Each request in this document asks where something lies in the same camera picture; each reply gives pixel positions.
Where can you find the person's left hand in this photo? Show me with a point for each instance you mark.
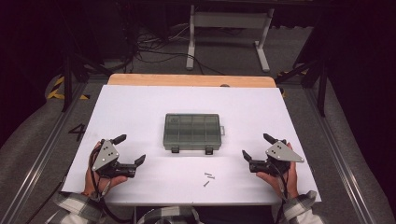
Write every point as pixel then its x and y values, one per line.
pixel 90 183

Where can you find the white metal stand frame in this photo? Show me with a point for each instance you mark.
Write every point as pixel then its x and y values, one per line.
pixel 230 20

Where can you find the person's plaid shirt body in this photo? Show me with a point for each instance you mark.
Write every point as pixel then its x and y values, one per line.
pixel 171 216

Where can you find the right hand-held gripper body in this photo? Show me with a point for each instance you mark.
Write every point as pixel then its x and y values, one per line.
pixel 281 152

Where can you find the aluminium floor rail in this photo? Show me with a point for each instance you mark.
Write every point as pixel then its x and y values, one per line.
pixel 336 149
pixel 40 155

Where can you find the black metal stand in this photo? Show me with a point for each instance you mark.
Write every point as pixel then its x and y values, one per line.
pixel 67 87
pixel 322 90

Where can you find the person's right hand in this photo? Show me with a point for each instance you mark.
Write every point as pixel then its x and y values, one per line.
pixel 291 183

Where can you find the white board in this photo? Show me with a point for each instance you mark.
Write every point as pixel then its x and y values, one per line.
pixel 186 99

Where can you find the grey plastic compartment box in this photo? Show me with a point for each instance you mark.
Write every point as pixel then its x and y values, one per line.
pixel 192 132

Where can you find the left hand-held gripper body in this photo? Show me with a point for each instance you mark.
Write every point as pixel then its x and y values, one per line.
pixel 106 155

